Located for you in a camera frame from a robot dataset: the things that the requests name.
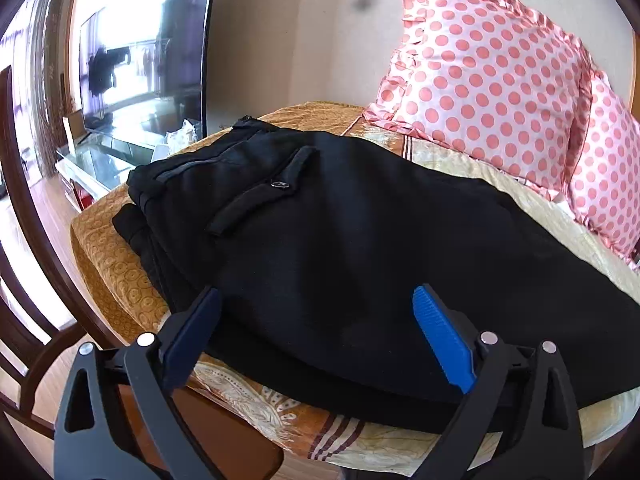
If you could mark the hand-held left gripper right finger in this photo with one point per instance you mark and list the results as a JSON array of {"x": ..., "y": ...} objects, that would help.
[{"x": 445, "y": 340}]

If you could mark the large pink polka dot pillow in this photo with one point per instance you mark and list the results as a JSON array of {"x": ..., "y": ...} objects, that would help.
[{"x": 480, "y": 80}]

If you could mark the orange patterned bed sheet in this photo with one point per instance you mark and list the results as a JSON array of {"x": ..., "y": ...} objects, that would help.
[{"x": 165, "y": 270}]

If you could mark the black pants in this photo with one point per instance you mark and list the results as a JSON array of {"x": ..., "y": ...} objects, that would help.
[{"x": 350, "y": 260}]

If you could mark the small pink polka dot pillow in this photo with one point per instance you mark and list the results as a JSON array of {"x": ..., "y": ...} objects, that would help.
[{"x": 607, "y": 170}]

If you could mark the white crumpled plastic bag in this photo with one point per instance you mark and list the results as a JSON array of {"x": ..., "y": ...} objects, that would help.
[{"x": 182, "y": 135}]

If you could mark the flat screen television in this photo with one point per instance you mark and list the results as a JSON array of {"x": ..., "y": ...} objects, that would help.
[{"x": 145, "y": 55}]

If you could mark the dark wooden chair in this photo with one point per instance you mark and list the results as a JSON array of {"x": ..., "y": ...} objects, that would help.
[{"x": 25, "y": 270}]

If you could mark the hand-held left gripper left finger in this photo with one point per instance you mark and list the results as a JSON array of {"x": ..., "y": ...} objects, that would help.
[{"x": 186, "y": 338}]

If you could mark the glass top television stand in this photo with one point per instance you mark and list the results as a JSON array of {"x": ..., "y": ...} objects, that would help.
[{"x": 95, "y": 165}]

